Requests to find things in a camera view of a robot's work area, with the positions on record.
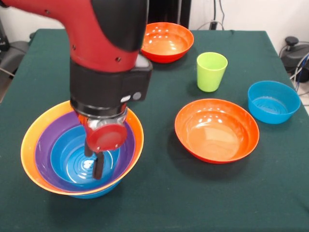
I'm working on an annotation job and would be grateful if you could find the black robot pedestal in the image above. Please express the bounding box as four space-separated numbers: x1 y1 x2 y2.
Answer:
146 0 191 31

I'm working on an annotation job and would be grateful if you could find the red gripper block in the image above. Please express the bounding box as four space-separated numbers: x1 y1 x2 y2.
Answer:
77 113 127 180

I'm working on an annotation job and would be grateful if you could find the purple plastic bowl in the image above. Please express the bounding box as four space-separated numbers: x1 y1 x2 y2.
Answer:
35 111 136 193

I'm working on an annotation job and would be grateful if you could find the wall cable with plug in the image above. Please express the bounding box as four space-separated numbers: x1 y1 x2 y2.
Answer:
197 0 226 31

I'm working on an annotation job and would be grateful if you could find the green plastic cup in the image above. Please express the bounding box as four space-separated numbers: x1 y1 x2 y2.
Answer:
197 52 228 93

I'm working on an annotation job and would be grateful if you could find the medium blue plastic bowl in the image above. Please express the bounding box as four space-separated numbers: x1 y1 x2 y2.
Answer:
70 180 121 199

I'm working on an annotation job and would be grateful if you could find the dark green tablecloth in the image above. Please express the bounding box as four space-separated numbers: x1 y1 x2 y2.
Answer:
0 28 309 232

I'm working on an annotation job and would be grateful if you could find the large orange plastic bowl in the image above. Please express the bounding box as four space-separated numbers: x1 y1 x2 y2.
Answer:
20 100 144 196

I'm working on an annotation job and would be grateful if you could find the cable tangle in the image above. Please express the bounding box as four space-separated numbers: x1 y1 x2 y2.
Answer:
289 53 309 97

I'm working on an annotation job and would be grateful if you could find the small blue plastic bowl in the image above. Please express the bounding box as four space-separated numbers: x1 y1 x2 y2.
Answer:
247 80 301 125
50 125 121 184

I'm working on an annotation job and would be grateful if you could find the red plastic bowl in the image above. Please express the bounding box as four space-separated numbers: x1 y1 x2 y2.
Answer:
141 22 195 64
174 98 260 164

